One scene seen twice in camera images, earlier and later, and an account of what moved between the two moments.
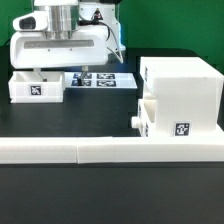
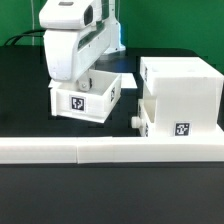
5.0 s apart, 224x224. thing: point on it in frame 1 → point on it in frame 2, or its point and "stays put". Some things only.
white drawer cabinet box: (189, 95) stays put
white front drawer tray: (145, 120) stays put
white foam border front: (112, 149) stays put
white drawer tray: (29, 87) → (69, 101)
